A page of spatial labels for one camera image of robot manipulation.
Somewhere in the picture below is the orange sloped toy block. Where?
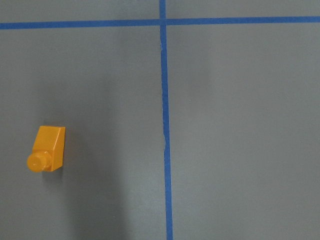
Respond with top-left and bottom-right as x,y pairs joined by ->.
27,125 -> 66,173

